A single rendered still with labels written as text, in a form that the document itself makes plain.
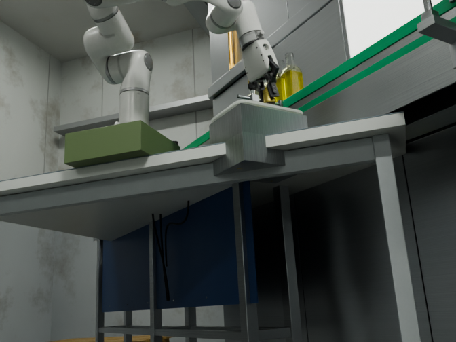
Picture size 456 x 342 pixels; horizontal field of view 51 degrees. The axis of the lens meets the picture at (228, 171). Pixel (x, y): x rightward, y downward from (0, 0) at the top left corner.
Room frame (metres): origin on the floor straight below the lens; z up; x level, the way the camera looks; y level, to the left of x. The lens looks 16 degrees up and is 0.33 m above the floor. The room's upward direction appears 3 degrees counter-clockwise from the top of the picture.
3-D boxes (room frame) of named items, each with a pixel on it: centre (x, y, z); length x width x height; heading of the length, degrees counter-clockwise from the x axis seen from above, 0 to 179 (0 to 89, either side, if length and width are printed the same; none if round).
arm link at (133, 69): (1.42, 0.30, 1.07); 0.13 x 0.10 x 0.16; 71
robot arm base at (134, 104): (1.40, 0.29, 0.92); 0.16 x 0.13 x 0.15; 166
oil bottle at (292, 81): (1.47, -0.23, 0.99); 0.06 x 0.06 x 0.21; 31
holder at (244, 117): (1.28, -0.11, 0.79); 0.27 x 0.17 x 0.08; 122
